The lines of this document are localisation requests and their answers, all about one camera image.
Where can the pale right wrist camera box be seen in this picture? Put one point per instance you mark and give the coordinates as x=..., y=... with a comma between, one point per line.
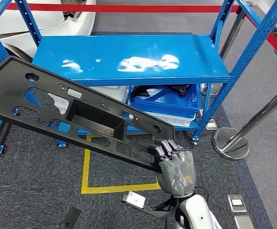
x=135, y=199

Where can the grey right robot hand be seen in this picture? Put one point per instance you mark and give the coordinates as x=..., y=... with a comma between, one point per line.
x=178, y=177

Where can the small black plastic part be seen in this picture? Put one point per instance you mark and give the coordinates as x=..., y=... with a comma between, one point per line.
x=181, y=90

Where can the long black plastic frame part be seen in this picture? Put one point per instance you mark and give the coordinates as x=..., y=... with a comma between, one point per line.
x=9, y=82

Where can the black left wrist bracket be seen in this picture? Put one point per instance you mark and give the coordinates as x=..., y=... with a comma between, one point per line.
x=69, y=218

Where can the white car body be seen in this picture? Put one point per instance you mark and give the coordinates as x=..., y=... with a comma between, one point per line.
x=52, y=23

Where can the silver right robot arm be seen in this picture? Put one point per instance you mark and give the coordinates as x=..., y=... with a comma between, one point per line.
x=195, y=211

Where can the blue metal shelf rack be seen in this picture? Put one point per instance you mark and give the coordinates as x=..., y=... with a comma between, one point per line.
x=104, y=47

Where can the silver floor socket box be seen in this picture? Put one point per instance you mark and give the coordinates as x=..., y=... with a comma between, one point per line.
x=236, y=202
x=211, y=124
x=244, y=222

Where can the black right camera bracket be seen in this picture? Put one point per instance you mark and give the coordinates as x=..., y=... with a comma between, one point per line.
x=157, y=211

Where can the blue plastic tray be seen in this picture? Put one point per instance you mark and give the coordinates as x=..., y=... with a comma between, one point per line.
x=172, y=104

